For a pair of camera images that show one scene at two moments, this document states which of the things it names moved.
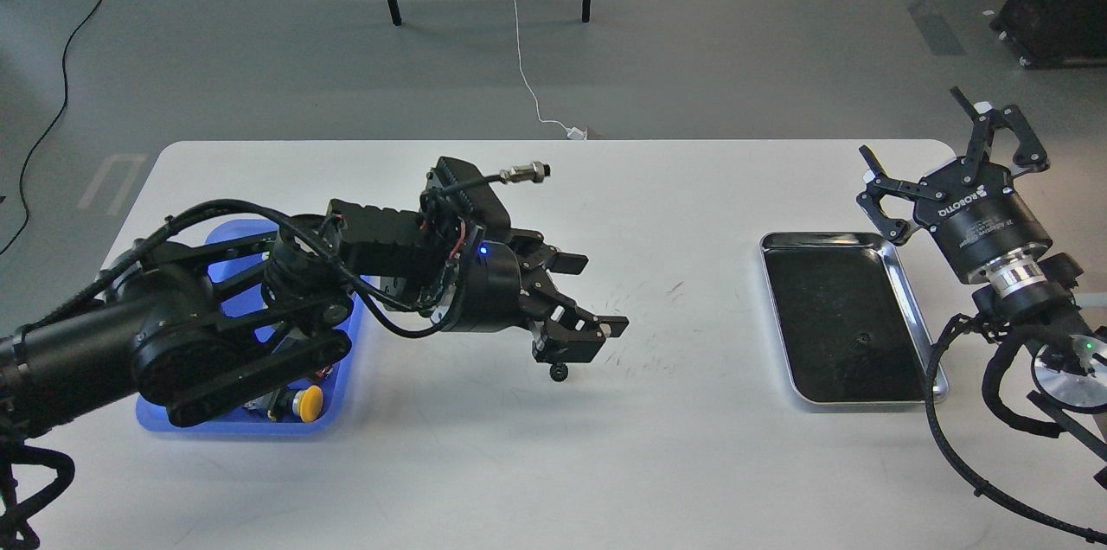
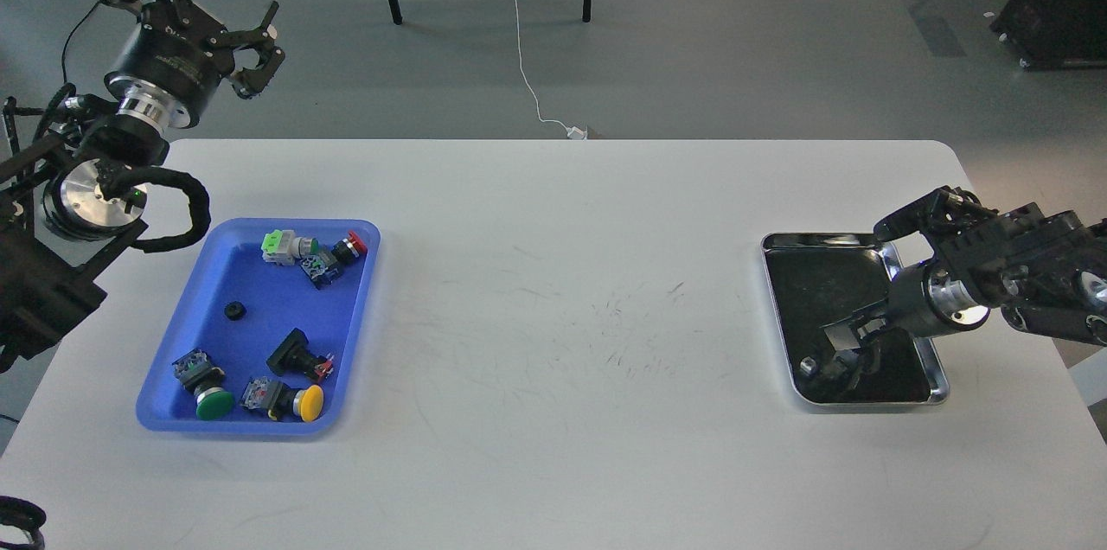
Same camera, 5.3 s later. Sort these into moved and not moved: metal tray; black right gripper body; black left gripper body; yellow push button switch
Moved: black left gripper body; black right gripper body
Not moved: metal tray; yellow push button switch
